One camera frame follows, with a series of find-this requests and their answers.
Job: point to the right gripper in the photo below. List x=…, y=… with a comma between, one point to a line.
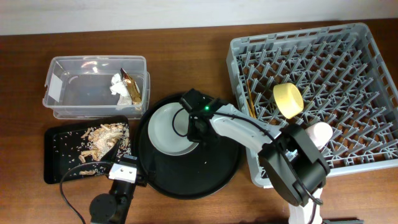
x=193, y=134

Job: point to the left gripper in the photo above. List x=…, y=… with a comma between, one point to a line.
x=111, y=155

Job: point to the grey plate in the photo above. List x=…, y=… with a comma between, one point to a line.
x=162, y=134

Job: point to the food scraps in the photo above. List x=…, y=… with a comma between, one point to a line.
x=102, y=139

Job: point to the wooden chopstick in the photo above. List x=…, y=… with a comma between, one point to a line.
x=251, y=103
x=249, y=91

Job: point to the white tissue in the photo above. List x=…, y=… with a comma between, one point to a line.
x=118, y=88

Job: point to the gold snack wrapper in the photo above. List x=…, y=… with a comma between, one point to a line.
x=132, y=87

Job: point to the yellow bowl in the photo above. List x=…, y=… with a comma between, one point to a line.
x=288, y=99

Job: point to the pink cup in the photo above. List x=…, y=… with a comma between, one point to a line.
x=320, y=133

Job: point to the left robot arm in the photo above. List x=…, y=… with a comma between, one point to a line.
x=113, y=206

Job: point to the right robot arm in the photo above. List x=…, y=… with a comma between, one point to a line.
x=291, y=155

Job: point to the grey dishwasher rack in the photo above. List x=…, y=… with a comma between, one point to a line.
x=343, y=80

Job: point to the round black tray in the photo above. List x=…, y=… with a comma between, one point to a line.
x=202, y=172

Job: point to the black rectangular tray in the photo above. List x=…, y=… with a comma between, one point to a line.
x=63, y=145

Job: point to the clear plastic bin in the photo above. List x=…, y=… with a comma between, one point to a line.
x=79, y=87

